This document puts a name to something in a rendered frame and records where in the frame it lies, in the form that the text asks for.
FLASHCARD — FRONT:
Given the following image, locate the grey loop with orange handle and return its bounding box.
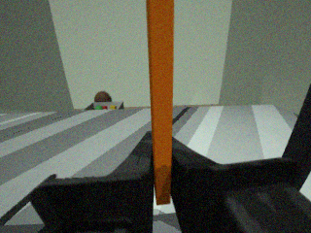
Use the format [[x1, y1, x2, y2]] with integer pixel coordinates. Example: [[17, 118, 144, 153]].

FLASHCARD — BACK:
[[146, 0, 174, 206]]

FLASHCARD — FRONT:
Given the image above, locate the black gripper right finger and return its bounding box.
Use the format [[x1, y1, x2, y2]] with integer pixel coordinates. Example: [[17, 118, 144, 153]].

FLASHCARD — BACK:
[[171, 137, 299, 233]]

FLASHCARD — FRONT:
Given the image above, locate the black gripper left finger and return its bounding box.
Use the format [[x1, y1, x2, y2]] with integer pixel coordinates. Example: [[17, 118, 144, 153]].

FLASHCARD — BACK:
[[29, 131, 155, 233]]

